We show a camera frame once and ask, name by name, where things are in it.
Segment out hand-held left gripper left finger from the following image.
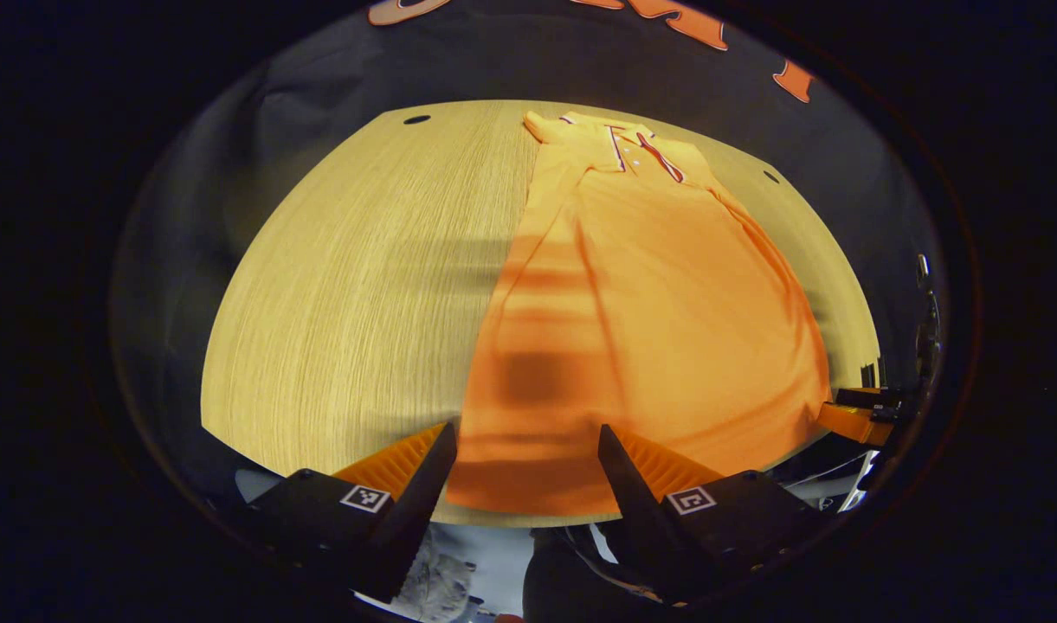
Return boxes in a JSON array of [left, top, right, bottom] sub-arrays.
[[238, 421, 460, 604]]

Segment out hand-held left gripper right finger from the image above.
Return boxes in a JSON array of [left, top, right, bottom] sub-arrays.
[[597, 424, 828, 607]]

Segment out orange polo T-shirt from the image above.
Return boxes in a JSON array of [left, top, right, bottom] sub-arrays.
[[446, 110, 832, 517]]

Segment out black backdrop cloth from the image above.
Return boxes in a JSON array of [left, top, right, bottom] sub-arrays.
[[113, 0, 944, 485]]

